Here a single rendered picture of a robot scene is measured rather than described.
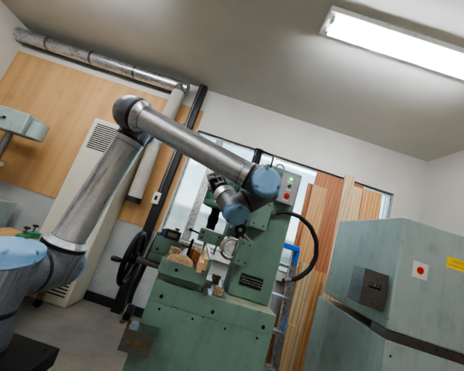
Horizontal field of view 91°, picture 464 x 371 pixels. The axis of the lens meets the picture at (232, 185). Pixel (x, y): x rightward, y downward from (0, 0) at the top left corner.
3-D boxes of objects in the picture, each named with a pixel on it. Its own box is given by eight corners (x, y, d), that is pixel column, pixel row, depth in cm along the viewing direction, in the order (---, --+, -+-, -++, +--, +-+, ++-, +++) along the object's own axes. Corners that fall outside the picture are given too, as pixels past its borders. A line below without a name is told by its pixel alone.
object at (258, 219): (245, 225, 120) (253, 199, 123) (261, 230, 120) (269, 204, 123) (248, 225, 112) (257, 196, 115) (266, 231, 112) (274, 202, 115)
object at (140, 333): (123, 339, 94) (130, 319, 96) (152, 347, 95) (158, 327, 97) (116, 350, 86) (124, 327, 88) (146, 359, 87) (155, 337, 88)
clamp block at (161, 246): (155, 249, 133) (161, 233, 135) (177, 255, 134) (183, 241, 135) (149, 252, 118) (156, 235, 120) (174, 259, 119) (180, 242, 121)
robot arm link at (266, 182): (111, 75, 77) (290, 171, 67) (128, 98, 89) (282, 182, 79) (89, 101, 74) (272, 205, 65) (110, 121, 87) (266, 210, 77)
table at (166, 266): (160, 249, 155) (163, 241, 156) (203, 263, 157) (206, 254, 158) (135, 265, 95) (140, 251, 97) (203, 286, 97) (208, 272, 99)
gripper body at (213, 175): (221, 168, 102) (229, 180, 92) (225, 184, 106) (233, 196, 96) (205, 174, 100) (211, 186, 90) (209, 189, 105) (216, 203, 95)
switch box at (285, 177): (272, 201, 124) (279, 174, 127) (289, 207, 125) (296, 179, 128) (275, 200, 118) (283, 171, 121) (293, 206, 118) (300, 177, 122)
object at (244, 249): (230, 260, 116) (238, 237, 118) (244, 264, 116) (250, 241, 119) (233, 263, 107) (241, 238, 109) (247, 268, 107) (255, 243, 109)
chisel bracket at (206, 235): (196, 241, 129) (201, 227, 131) (219, 249, 130) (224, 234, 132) (195, 242, 122) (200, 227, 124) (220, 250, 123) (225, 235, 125)
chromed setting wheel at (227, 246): (215, 255, 115) (223, 232, 118) (238, 263, 116) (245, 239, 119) (216, 256, 112) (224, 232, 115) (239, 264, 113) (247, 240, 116)
